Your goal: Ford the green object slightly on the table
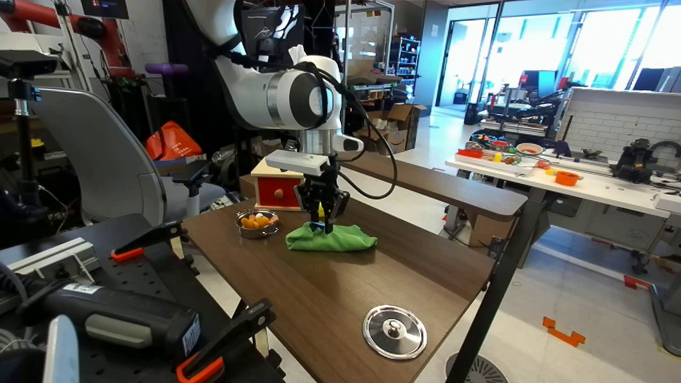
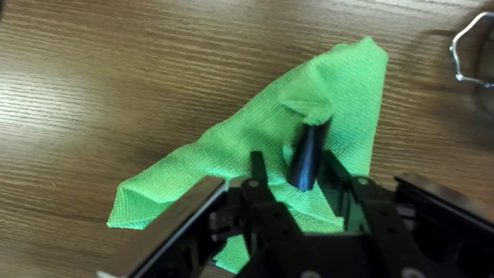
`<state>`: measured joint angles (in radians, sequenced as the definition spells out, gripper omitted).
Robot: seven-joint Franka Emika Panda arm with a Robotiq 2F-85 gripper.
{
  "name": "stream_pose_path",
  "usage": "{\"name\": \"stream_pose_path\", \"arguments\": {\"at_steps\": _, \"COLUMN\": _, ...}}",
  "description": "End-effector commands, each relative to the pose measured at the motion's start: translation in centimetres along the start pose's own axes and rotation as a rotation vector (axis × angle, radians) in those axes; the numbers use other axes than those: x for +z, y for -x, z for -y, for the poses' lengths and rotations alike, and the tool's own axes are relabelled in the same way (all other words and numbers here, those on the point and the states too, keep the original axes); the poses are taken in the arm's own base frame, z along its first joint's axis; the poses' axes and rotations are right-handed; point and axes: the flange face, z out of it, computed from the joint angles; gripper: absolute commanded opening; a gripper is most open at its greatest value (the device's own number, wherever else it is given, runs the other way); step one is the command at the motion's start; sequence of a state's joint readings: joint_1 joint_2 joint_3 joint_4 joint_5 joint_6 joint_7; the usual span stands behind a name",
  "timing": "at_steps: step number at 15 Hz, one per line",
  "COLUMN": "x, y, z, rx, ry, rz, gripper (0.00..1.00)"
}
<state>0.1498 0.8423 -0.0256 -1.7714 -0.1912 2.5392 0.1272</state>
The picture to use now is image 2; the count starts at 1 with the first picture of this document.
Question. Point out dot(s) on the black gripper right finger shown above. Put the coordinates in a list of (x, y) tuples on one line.
[(370, 211)]

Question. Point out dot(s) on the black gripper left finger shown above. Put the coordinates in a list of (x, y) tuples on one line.
[(267, 221)]

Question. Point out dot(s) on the green microfiber cloth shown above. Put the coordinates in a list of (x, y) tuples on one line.
[(247, 133)]

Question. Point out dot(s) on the black cylindrical marker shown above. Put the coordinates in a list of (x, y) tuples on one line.
[(307, 155)]

